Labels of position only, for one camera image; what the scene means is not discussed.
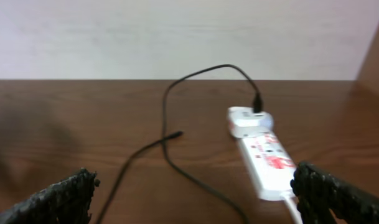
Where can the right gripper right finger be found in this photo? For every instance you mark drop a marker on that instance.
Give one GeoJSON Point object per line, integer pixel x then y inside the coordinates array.
{"type": "Point", "coordinates": [322, 198]}

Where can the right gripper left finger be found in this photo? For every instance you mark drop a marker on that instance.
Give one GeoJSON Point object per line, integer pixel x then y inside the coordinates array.
{"type": "Point", "coordinates": [65, 202]}

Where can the white power strip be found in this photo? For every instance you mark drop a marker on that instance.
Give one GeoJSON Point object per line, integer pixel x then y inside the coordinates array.
{"type": "Point", "coordinates": [269, 166]}

